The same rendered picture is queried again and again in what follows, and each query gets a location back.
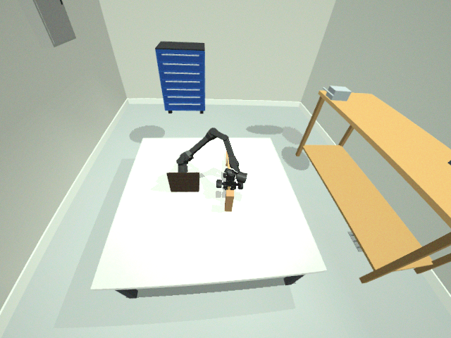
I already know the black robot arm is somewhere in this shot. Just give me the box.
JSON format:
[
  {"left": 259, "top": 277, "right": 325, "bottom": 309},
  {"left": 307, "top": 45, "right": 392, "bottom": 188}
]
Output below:
[{"left": 175, "top": 127, "right": 247, "bottom": 183}]

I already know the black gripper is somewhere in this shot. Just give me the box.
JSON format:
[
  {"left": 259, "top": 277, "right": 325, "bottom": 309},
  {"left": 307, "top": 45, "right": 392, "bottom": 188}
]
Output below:
[{"left": 216, "top": 178, "right": 244, "bottom": 190}]

